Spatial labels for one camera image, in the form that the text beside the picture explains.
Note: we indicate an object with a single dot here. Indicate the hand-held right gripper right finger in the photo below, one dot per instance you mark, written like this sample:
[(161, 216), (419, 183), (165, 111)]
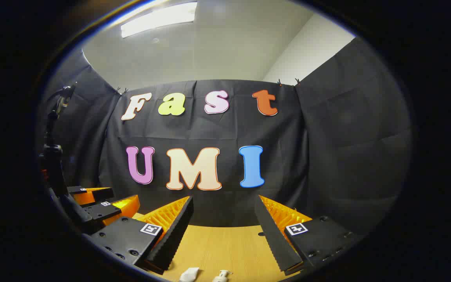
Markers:
[(274, 239)]

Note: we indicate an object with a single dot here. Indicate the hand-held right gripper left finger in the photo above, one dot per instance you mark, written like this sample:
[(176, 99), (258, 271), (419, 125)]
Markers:
[(174, 235)]

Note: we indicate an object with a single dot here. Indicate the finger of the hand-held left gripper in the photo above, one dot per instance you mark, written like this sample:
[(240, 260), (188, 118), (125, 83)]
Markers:
[(102, 211), (100, 194)]

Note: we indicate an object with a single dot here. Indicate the white skin care tube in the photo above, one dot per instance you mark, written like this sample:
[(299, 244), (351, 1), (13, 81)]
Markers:
[(189, 275)]

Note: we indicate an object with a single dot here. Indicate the white pump bottle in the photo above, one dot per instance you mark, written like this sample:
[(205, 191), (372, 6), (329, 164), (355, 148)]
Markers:
[(221, 277)]

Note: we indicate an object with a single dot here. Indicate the black backdrop cloth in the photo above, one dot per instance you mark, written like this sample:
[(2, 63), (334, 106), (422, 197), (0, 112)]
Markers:
[(327, 149)]

